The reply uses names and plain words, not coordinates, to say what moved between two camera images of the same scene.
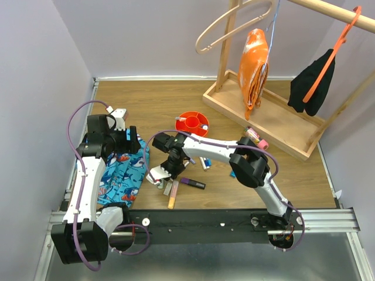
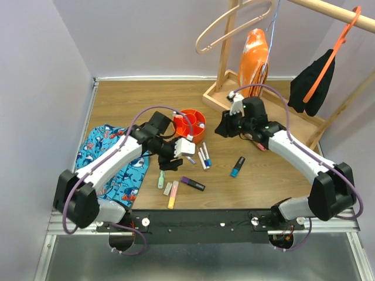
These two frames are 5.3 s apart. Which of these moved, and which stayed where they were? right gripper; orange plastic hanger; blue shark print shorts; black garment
Moved: right gripper
Stayed: orange plastic hanger; blue shark print shorts; black garment
